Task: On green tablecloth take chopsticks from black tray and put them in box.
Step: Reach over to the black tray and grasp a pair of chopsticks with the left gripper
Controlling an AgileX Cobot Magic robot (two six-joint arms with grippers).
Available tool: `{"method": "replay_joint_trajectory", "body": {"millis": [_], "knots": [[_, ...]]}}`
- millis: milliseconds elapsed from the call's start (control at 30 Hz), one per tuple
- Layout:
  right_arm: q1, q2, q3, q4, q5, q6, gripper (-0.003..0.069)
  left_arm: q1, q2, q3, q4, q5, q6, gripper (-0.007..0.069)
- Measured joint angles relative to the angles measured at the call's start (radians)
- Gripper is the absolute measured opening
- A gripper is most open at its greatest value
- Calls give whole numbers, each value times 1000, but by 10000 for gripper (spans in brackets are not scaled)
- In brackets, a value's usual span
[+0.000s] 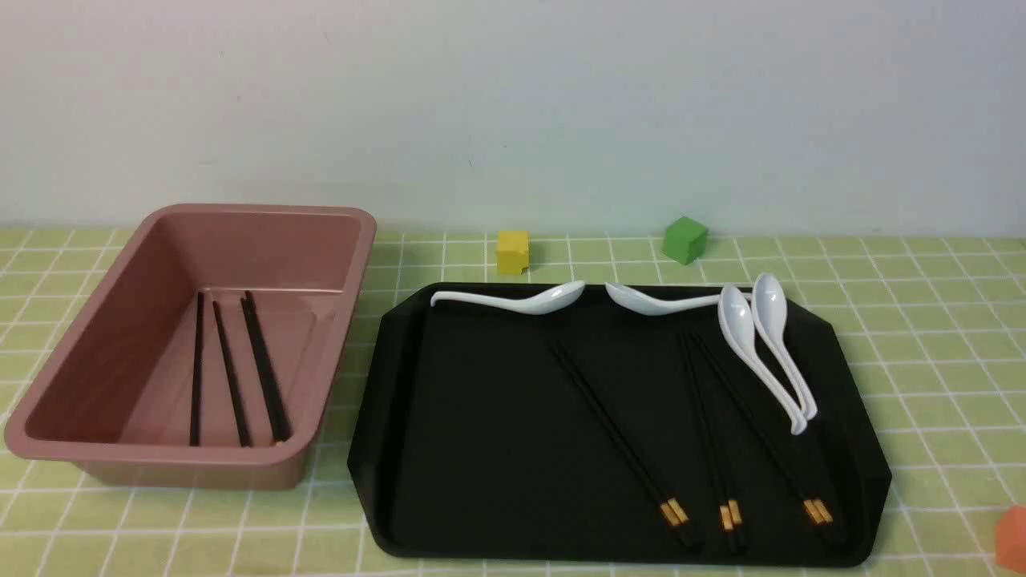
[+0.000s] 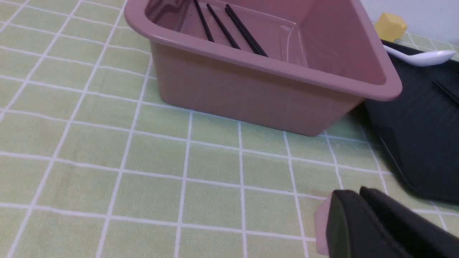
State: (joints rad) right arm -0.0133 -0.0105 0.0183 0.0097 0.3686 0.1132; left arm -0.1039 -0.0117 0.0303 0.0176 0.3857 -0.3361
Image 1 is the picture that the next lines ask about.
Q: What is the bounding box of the black chopstick pair tray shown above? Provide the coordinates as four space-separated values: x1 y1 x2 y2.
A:
548 339 702 551
678 332 747 555
681 333 846 546

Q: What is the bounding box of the yellow cube block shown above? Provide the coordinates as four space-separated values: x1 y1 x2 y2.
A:
495 230 529 276

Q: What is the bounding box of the white spoon far left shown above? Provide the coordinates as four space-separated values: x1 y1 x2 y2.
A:
430 280 586 317

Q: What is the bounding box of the white spoon top middle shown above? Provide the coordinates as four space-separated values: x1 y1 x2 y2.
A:
604 284 721 317

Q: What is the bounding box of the black plastic tray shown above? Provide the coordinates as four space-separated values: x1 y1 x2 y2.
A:
348 282 893 567

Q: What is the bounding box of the green cube block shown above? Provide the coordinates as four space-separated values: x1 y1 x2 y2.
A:
662 216 709 265

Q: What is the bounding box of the white spoon left of pair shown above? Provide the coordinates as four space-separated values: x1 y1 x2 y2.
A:
717 284 808 436

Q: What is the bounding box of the white spoon of pair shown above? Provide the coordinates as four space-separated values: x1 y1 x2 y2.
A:
751 272 818 422
717 284 808 436

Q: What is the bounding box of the white spoon right of pair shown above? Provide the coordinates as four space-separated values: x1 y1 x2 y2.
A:
751 272 818 422

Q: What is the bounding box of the black chopstick pair in bin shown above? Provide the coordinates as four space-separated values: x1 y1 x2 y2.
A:
240 291 292 446

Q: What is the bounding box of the black chopstick middle in bin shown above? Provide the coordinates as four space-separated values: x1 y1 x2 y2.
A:
212 301 252 448

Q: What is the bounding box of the black chopstick left in bin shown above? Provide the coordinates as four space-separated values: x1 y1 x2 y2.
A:
189 292 205 448

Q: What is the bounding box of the pink plastic bin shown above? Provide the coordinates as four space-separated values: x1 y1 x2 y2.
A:
5 204 377 490

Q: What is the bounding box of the orange cube block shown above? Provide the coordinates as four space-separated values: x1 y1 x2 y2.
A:
994 505 1025 575

